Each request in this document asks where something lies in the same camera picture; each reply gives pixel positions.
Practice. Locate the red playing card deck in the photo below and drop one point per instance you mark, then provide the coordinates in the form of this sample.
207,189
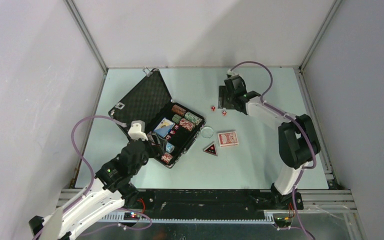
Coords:
227,138

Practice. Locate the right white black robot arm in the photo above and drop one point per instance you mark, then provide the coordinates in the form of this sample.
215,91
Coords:
298,143

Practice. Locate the brown chip stack in case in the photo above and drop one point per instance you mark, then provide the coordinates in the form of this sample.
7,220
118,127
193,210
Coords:
178,110

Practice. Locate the red white chip stack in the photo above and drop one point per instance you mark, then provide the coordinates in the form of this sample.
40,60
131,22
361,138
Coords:
186,124

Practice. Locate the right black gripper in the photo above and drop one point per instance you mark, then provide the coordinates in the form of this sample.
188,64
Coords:
222,101

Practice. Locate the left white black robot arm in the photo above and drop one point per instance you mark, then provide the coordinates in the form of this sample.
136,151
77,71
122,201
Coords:
111,189

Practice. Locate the blue playing card deck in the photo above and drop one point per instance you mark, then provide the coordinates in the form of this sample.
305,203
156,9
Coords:
164,127

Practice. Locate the red dice in case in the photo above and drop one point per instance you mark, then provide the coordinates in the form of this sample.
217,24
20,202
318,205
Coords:
172,132

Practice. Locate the green chip stack in case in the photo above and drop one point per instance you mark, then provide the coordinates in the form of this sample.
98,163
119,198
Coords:
176,118

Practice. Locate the clear round dealer button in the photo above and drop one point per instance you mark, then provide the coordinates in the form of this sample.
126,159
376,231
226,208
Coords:
207,132

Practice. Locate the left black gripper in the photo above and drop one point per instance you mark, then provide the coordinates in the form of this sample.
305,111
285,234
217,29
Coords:
160,143

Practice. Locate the black aluminium poker case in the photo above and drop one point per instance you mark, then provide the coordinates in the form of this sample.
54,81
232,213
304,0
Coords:
150,101

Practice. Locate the red chip stack in case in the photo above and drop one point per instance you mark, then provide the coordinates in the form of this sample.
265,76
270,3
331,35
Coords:
166,158

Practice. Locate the light blue chip stack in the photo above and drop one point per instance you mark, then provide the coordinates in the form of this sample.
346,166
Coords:
169,148

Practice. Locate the black triangular all-in button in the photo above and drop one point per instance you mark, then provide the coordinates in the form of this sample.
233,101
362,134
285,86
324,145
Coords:
211,149

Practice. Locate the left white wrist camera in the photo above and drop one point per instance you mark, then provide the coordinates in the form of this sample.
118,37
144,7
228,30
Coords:
137,131

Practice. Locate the green white chip stack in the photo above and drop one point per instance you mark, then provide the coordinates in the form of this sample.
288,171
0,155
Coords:
192,118

